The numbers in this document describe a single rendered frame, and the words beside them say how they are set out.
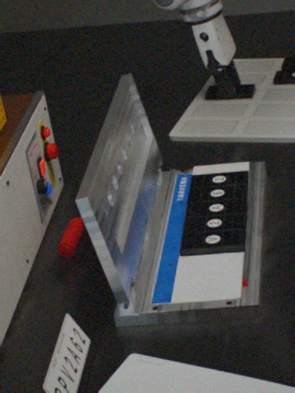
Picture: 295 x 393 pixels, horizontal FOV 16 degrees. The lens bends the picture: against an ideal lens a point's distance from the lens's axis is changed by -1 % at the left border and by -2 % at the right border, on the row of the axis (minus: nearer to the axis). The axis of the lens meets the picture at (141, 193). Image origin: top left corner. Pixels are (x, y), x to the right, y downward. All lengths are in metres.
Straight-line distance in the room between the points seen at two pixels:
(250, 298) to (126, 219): 0.24
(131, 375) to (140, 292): 0.31
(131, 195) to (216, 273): 0.20
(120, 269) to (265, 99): 0.75
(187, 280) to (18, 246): 0.27
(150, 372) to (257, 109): 0.95
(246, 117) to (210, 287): 0.61
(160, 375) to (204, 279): 0.34
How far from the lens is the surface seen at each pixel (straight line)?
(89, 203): 1.37
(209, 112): 2.07
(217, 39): 2.05
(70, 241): 1.66
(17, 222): 1.59
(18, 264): 1.58
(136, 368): 1.22
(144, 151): 1.75
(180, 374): 1.20
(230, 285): 1.49
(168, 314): 1.45
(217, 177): 1.76
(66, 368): 1.35
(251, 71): 2.25
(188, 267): 1.54
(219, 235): 1.59
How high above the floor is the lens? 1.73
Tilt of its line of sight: 27 degrees down
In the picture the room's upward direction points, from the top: 10 degrees counter-clockwise
